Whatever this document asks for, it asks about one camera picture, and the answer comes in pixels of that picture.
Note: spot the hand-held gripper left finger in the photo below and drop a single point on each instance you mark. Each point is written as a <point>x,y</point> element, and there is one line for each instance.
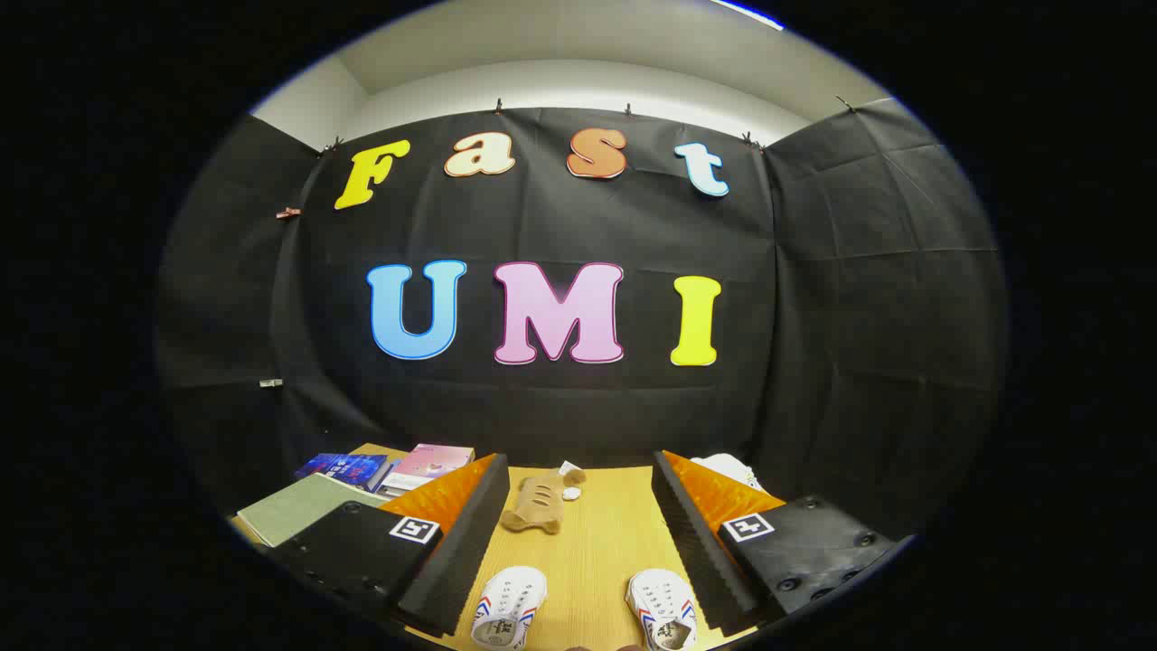
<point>461,551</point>

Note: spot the blue cover book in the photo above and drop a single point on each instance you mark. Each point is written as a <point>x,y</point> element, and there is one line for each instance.
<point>348,468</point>

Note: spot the lavender cover book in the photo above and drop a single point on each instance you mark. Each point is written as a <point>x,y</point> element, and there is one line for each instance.
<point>390,472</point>

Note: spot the pink cover book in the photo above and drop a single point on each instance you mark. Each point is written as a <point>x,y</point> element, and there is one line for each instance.
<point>432,461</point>

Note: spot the white striped canvas shoe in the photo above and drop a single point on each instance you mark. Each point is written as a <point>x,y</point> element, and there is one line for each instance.
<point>664,608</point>
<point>506,606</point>

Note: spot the white plush toy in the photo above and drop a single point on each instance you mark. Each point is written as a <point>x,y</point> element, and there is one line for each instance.
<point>725,467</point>

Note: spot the green fabric storage box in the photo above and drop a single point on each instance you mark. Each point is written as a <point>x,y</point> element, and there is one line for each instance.
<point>298,511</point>

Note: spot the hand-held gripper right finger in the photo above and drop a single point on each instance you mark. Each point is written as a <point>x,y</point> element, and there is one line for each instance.
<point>696,542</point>

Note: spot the black backdrop cloth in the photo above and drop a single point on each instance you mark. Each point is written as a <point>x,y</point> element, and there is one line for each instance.
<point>542,226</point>

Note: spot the brown plush toy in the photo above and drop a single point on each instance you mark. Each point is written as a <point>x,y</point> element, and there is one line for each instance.
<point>540,502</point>

